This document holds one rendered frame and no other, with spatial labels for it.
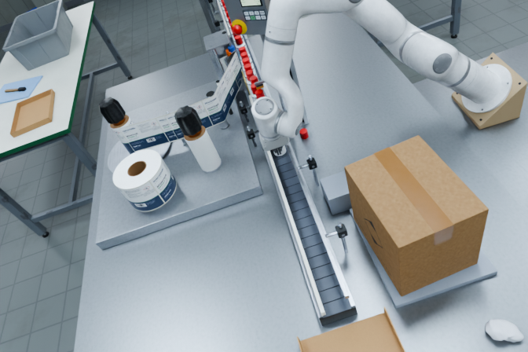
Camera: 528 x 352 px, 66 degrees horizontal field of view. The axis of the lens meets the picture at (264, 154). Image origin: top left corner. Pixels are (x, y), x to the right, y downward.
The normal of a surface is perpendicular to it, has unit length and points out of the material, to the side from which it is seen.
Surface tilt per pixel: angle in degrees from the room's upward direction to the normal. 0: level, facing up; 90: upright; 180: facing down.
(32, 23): 85
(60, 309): 0
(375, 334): 0
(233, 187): 0
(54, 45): 95
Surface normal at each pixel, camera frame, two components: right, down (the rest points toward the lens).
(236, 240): -0.26, -0.67
